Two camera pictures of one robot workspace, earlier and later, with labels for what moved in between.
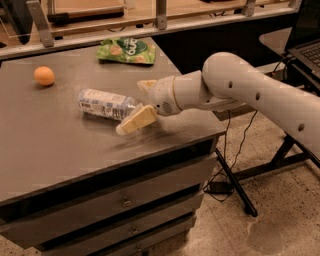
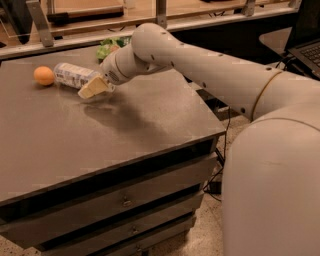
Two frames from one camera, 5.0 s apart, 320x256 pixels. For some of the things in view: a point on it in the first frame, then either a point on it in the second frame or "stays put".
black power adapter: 222,187 stays put
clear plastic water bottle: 104,103 -> 73,76
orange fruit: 44,75 stays put
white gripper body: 161,95 -> 109,72
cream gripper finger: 142,116 -> 95,86
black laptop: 303,45 stays put
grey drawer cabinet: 71,185 stays put
